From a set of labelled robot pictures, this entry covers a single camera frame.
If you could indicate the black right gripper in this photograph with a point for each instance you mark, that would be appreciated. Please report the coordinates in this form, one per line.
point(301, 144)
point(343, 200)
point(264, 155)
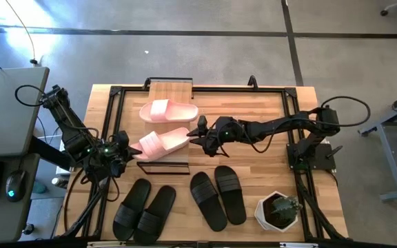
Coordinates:
point(224, 136)

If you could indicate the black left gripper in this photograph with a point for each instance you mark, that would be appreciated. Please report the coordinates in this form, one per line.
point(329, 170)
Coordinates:
point(107, 156)

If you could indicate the pink rubber slide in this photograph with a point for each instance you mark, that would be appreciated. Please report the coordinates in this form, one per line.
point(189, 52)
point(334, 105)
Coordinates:
point(171, 139)
point(178, 112)

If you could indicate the black rubber slide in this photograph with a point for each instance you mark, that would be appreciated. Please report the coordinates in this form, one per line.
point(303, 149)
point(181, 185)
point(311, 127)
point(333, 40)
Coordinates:
point(207, 201)
point(231, 194)
point(131, 210)
point(155, 217)

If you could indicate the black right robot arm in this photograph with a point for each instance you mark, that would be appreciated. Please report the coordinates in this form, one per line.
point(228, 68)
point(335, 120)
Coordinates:
point(281, 125)

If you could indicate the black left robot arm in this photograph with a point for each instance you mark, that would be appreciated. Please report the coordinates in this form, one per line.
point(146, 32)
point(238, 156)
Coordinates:
point(69, 127)

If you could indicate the teal round object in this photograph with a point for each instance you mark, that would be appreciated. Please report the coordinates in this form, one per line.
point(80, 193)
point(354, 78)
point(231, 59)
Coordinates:
point(40, 187)

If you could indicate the white hexagonal plant pot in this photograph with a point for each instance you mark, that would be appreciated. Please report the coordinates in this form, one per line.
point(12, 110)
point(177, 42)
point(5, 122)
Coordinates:
point(262, 217)

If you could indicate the green cactus plant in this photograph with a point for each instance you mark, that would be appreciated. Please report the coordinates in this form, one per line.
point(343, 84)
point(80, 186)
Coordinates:
point(284, 208)

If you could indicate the black computer mouse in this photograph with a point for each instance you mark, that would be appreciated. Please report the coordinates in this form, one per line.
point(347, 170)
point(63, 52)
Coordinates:
point(15, 184)

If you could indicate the light gray desk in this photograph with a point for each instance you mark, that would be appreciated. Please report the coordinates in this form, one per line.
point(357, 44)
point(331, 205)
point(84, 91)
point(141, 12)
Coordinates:
point(9, 113)

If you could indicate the black round knob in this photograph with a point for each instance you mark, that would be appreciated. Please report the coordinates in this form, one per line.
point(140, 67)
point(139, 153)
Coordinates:
point(28, 229)

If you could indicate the gray metal table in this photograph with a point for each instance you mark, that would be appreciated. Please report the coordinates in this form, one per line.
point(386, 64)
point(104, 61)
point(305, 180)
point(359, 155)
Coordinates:
point(389, 162)

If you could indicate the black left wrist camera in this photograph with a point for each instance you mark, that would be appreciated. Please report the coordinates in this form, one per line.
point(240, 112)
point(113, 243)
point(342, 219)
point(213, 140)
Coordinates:
point(122, 137)

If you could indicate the wooden shelf with black frame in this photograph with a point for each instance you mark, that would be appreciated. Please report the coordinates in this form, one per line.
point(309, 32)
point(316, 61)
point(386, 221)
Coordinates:
point(169, 87)

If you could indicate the black aluminium table frame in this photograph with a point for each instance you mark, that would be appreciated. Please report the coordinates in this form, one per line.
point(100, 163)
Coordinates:
point(236, 89)

